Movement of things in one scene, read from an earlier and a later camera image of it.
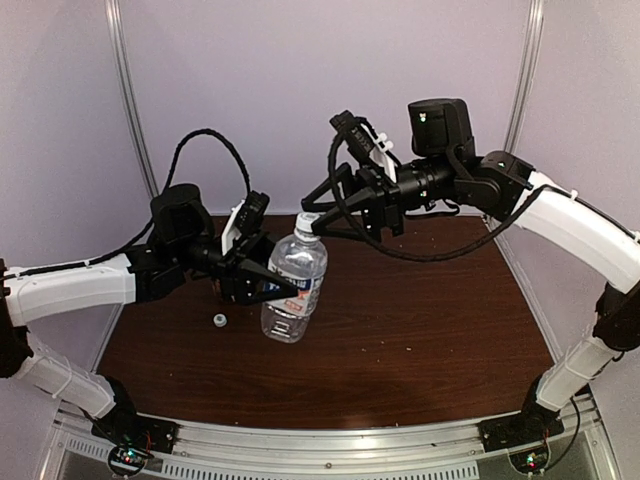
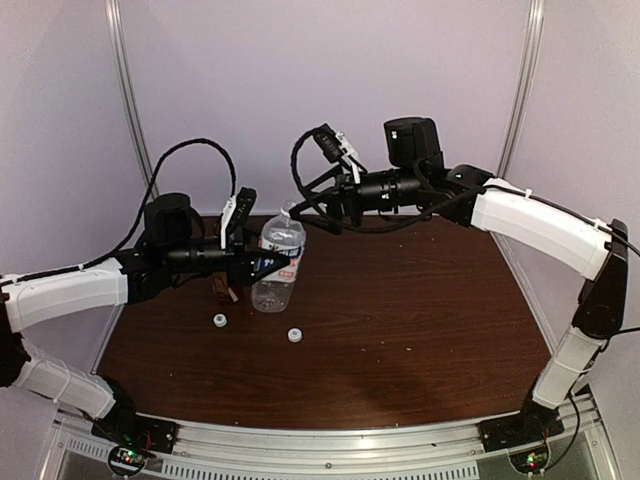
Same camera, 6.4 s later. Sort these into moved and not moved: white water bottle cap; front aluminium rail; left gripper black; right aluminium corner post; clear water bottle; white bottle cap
Moved: clear water bottle; white water bottle cap; left gripper black
Not moved: front aluminium rail; white bottle cap; right aluminium corner post
